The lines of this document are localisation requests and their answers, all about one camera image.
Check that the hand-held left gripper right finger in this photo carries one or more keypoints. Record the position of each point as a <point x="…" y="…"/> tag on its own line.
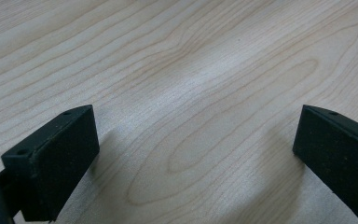
<point x="335" y="158"/>

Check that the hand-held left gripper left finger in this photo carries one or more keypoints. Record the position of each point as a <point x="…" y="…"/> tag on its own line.
<point x="52" y="165"/>

